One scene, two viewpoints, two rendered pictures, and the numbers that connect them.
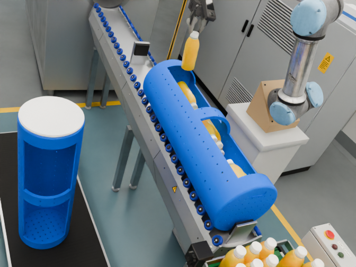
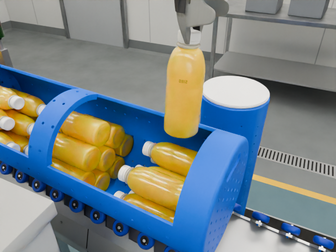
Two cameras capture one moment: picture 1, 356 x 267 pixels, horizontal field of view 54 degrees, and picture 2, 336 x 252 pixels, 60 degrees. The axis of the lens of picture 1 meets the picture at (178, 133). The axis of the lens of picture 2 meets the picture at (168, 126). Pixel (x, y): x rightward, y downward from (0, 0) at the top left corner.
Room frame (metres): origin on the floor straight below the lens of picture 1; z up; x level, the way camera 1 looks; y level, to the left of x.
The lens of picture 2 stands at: (2.02, -0.15, 1.59)
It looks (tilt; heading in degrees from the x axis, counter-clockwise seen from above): 34 degrees down; 155
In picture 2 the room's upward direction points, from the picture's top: straight up
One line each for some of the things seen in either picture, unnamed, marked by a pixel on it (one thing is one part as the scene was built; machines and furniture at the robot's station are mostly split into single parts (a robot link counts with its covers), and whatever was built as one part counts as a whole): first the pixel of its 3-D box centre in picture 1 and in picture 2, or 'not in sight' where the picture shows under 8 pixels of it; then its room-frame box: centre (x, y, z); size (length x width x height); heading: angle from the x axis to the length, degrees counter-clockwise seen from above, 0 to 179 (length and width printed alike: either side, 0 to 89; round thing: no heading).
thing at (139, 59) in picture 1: (140, 53); not in sight; (2.03, 0.41, 1.00); 0.10 x 0.04 x 0.15; 126
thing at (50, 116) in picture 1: (52, 115); (234, 90); (1.16, 0.55, 1.03); 0.28 x 0.28 x 0.01
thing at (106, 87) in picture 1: (107, 80); not in sight; (2.63, 0.76, 0.31); 0.06 x 0.06 x 0.63; 36
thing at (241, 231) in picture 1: (240, 231); not in sight; (0.95, -0.37, 0.99); 0.10 x 0.02 x 0.12; 126
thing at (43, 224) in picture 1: (47, 180); (223, 170); (1.16, 0.55, 0.59); 0.28 x 0.28 x 0.88
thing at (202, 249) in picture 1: (199, 257); not in sight; (0.80, -0.24, 0.95); 0.10 x 0.07 x 0.10; 126
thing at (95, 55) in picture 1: (91, 80); not in sight; (2.55, 0.87, 0.31); 0.06 x 0.06 x 0.63; 36
